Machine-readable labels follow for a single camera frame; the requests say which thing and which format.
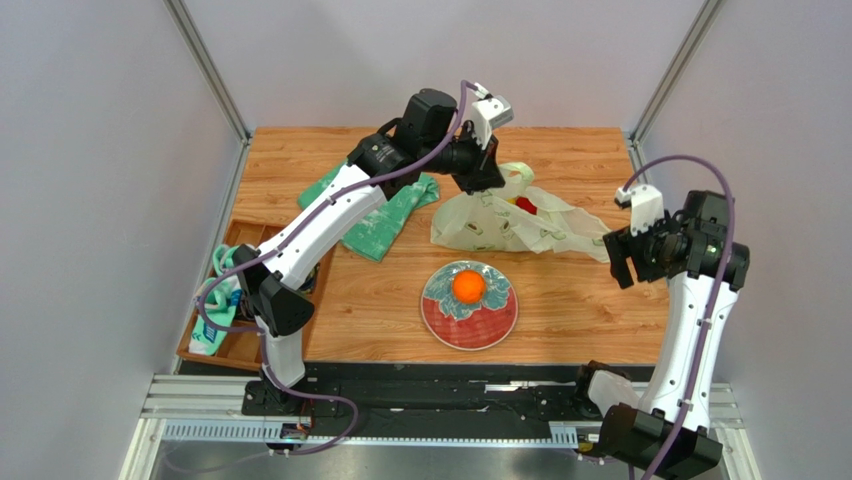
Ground translucent avocado print plastic bag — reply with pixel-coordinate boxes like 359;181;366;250
430;162;610;263

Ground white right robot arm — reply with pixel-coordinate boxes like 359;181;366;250
575;186;750;479

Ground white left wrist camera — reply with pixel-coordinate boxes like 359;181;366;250
468;83;514;150

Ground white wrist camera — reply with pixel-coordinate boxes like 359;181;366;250
468;83;514;150
614;184;665;237

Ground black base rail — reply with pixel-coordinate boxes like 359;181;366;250
241;362;603;440

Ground aluminium frame rail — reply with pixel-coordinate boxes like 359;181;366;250
119;373;763;480

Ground floral red blue plate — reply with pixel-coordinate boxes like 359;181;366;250
419;260;519;351

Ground teal white sock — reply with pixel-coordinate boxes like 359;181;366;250
188;244;243;356

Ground red fake apple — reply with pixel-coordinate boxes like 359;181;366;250
515;196;538;215

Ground green tie-dye cloth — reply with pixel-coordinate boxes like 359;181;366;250
296;159;442;263

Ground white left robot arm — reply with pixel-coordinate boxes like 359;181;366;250
234;82;514;390

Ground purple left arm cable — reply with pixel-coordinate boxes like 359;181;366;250
195;79;482;457

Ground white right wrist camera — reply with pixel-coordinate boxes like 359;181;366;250
614;184;665;237

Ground orange fake orange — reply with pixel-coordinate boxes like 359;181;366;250
451;270;487;305

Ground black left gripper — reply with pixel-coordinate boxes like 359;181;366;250
419;122;505;196

